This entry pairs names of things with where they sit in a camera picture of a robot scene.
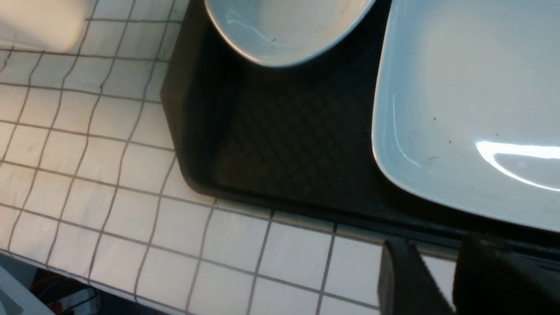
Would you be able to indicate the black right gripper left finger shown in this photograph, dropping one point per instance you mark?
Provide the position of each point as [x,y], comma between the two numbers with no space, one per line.
[406,286]

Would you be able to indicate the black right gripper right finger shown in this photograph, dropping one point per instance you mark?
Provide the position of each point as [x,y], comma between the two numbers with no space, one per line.
[490,279]

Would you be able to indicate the white square rice plate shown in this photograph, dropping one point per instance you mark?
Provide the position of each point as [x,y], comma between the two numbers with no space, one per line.
[467,106]

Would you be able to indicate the white small bowl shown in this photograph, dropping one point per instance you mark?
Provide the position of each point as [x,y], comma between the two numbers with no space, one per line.
[285,33]

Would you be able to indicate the black serving tray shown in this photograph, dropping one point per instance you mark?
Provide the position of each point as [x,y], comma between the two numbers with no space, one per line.
[298,139]

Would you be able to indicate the large white plastic tub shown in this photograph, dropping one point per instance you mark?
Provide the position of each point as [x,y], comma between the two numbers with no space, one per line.
[51,25]

